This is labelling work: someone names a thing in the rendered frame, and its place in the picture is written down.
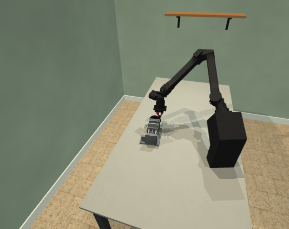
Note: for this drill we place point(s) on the grey bench vise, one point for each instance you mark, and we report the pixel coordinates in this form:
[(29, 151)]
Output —
[(152, 132)]

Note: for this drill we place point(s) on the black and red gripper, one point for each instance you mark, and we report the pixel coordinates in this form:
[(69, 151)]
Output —
[(159, 108)]

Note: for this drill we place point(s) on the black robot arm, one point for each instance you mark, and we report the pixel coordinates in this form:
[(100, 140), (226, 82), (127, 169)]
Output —
[(199, 56)]

